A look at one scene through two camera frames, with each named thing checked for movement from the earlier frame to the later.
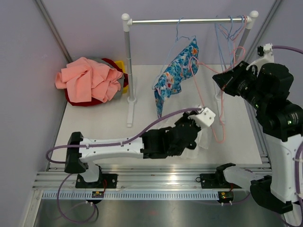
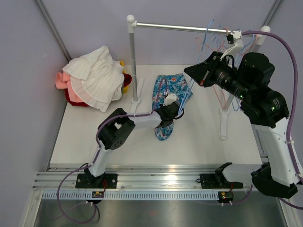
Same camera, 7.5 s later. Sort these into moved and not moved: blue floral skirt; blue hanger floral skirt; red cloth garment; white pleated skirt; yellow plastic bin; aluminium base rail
Moved: blue hanger floral skirt; white pleated skirt; blue floral skirt
Not moved: yellow plastic bin; red cloth garment; aluminium base rail
